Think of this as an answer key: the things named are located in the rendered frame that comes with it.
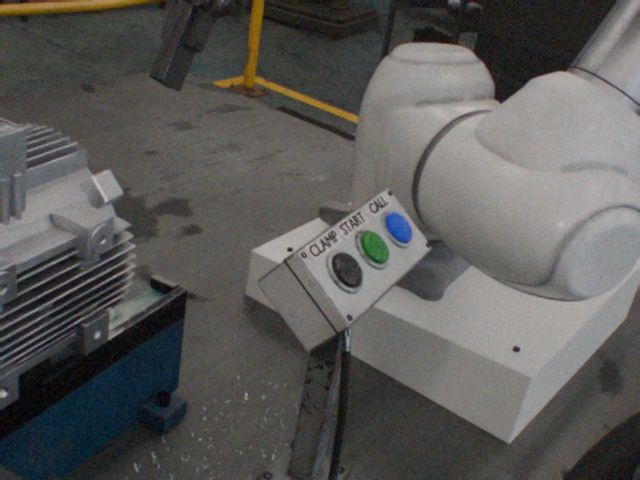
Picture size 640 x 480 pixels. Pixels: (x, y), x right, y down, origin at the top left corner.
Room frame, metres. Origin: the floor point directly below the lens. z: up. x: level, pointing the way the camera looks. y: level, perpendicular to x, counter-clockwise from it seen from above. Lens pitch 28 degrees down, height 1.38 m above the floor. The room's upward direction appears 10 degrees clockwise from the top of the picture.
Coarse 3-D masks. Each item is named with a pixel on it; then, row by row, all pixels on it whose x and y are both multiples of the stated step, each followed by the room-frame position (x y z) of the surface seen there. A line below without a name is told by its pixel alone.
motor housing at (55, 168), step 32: (32, 128) 0.64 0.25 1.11; (32, 160) 0.58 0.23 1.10; (64, 160) 0.60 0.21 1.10; (32, 192) 0.57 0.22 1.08; (64, 192) 0.59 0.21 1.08; (0, 224) 0.53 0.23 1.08; (32, 224) 0.54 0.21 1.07; (128, 224) 0.60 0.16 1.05; (32, 256) 0.51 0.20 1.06; (64, 256) 0.54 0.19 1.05; (128, 256) 0.60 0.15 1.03; (32, 288) 0.50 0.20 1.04; (64, 288) 0.53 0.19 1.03; (96, 288) 0.56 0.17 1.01; (0, 320) 0.48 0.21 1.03; (32, 320) 0.50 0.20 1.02; (64, 320) 0.53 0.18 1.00; (0, 352) 0.48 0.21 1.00; (32, 352) 0.51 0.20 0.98
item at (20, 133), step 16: (16, 128) 0.55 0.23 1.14; (0, 144) 0.53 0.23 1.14; (16, 144) 0.54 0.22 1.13; (0, 160) 0.53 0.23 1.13; (16, 160) 0.54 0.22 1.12; (0, 176) 0.53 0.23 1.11; (16, 176) 0.54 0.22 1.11; (0, 192) 0.53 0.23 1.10; (16, 192) 0.54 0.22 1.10; (0, 208) 0.53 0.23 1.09; (16, 208) 0.54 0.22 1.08
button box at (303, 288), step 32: (384, 192) 0.68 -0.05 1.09; (352, 224) 0.62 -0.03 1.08; (384, 224) 0.64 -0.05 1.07; (288, 256) 0.55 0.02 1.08; (320, 256) 0.56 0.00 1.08; (416, 256) 0.65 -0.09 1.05; (288, 288) 0.54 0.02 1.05; (320, 288) 0.53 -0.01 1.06; (352, 288) 0.55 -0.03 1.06; (384, 288) 0.58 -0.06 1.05; (288, 320) 0.54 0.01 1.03; (320, 320) 0.53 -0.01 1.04; (352, 320) 0.53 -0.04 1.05
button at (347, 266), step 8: (336, 256) 0.56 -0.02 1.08; (344, 256) 0.57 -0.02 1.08; (352, 256) 0.58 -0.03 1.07; (336, 264) 0.56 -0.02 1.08; (344, 264) 0.56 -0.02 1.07; (352, 264) 0.57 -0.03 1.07; (336, 272) 0.55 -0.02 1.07; (344, 272) 0.55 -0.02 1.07; (352, 272) 0.56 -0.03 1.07; (360, 272) 0.57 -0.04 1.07; (344, 280) 0.55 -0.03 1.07; (352, 280) 0.55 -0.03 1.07; (360, 280) 0.56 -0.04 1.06
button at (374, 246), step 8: (368, 232) 0.61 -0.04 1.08; (360, 240) 0.60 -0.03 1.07; (368, 240) 0.60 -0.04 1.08; (376, 240) 0.61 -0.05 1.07; (384, 240) 0.62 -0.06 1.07; (368, 248) 0.60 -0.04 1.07; (376, 248) 0.60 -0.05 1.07; (384, 248) 0.61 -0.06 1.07; (368, 256) 0.59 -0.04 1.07; (376, 256) 0.60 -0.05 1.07; (384, 256) 0.60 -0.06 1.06
